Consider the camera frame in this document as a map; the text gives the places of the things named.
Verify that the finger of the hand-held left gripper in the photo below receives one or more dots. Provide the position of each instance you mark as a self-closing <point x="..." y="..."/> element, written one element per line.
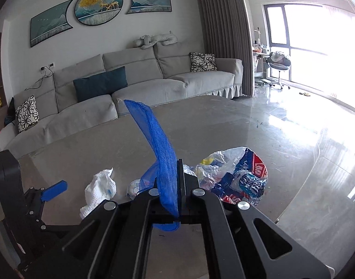
<point x="7" y="180"/>
<point x="54" y="191"/>

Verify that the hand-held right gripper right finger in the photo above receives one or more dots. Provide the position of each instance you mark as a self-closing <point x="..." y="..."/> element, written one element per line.
<point x="180" y="186"/>

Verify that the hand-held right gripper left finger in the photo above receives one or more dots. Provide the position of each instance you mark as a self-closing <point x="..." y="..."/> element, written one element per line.
<point x="142" y="209"/>

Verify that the blue mesh bag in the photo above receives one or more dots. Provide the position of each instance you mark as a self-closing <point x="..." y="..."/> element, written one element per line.
<point x="163" y="157"/>

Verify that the small round printed lid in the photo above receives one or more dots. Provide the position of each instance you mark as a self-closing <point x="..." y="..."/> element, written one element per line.
<point x="134" y="189"/>

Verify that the crumpled white tissue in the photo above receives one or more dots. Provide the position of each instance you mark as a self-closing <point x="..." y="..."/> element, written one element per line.
<point x="99" y="189"/>

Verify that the clear plastic bag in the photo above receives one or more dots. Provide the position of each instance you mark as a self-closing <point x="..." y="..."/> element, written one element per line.
<point x="221" y="162"/>

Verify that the dark bag beside sofa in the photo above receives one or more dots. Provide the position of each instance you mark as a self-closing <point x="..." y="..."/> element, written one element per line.
<point x="10" y="112"/>

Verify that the black white floral pillow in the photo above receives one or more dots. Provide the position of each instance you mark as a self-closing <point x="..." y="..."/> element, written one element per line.
<point x="27" y="114"/>
<point x="203" y="62"/>

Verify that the blue silver foil wrapper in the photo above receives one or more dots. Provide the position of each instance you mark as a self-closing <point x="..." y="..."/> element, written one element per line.
<point x="250" y="184"/>

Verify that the red blue printed snack bag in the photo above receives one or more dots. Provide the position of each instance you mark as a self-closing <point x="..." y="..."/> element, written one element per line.
<point x="257" y="165"/>

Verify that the grey fabric sofa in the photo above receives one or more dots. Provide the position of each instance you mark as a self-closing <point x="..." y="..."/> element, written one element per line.
<point x="171" y="87"/>

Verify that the teal rectangular pillow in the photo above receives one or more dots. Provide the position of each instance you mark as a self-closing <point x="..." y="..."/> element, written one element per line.
<point x="100" y="84"/>

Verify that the white desk with lamp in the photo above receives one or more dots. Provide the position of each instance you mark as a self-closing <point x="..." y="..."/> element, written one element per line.
<point x="260" y="61"/>

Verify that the white plush toy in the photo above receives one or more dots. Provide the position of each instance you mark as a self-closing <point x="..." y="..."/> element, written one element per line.
<point x="157" y="39"/>

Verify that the yellow slipper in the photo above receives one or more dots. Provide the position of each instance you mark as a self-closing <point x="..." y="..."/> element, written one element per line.
<point x="305" y="94"/>

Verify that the swivel chair with clothes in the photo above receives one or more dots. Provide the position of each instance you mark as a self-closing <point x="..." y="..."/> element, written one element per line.
<point x="278" y="64"/>

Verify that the grey brown curtain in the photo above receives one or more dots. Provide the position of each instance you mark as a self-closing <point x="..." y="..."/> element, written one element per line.
<point x="223" y="35"/>

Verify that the large dark-framed window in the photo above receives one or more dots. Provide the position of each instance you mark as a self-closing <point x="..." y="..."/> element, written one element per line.
<point x="308" y="40"/>

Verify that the white wall socket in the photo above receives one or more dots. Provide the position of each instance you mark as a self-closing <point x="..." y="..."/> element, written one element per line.
<point x="48" y="66"/>

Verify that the crescent teal wall painting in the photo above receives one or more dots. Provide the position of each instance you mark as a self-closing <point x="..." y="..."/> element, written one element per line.
<point x="49" y="24"/>
<point x="149" y="0"/>

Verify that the round deer wall painting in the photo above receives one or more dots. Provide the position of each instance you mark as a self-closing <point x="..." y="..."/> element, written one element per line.
<point x="99" y="5"/>

